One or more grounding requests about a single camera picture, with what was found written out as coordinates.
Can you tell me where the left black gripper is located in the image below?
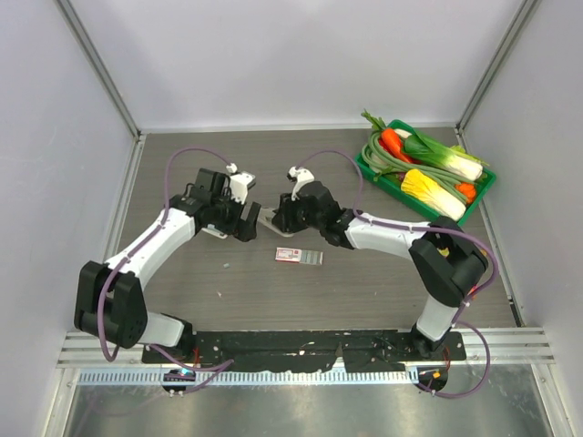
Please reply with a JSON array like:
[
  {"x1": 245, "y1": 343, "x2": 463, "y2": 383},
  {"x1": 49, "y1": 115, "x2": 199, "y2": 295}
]
[{"x1": 211, "y1": 188, "x2": 261, "y2": 242}]

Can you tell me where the light blue stapler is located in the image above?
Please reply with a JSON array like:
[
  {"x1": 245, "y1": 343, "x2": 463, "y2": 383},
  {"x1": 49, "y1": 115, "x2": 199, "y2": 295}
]
[{"x1": 257, "y1": 207, "x2": 294, "y2": 238}]

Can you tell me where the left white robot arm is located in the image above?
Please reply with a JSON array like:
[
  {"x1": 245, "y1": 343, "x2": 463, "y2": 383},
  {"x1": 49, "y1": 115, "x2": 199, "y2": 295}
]
[{"x1": 74, "y1": 168, "x2": 261, "y2": 363}]

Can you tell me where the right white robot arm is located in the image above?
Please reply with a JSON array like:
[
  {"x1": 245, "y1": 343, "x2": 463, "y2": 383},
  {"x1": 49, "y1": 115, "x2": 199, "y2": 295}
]
[{"x1": 264, "y1": 181, "x2": 488, "y2": 360}]

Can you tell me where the red white staple box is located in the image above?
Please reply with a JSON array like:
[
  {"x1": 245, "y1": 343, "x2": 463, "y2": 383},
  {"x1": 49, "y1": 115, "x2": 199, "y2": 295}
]
[{"x1": 274, "y1": 247, "x2": 323, "y2": 266}]

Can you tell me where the green long beans toy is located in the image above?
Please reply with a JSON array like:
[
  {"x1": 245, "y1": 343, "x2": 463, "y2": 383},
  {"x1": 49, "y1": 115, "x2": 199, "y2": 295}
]
[{"x1": 361, "y1": 109, "x2": 469, "y2": 205}]

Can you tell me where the yellow napa cabbage toy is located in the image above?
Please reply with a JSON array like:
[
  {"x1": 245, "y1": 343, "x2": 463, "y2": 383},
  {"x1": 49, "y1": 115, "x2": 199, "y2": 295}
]
[{"x1": 401, "y1": 169, "x2": 465, "y2": 220}]

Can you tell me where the bok choy toy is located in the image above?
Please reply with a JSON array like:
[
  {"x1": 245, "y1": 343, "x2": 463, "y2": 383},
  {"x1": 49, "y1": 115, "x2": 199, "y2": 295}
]
[{"x1": 404, "y1": 132, "x2": 484, "y2": 181}]

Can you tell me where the small orange carrot toy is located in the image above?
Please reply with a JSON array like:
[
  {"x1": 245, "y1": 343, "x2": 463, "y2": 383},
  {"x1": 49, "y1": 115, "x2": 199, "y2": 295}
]
[{"x1": 455, "y1": 182, "x2": 477, "y2": 205}]

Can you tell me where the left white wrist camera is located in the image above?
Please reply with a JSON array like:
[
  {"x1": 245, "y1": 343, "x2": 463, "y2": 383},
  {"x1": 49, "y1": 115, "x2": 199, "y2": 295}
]
[{"x1": 226, "y1": 163, "x2": 256, "y2": 204}]

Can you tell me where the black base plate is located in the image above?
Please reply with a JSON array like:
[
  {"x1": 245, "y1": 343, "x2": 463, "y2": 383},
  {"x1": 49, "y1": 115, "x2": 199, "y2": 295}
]
[{"x1": 142, "y1": 330, "x2": 466, "y2": 373}]

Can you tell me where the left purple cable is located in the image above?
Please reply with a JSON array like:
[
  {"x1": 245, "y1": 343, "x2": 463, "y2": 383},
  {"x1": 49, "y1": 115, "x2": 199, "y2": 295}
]
[{"x1": 97, "y1": 146, "x2": 236, "y2": 363}]

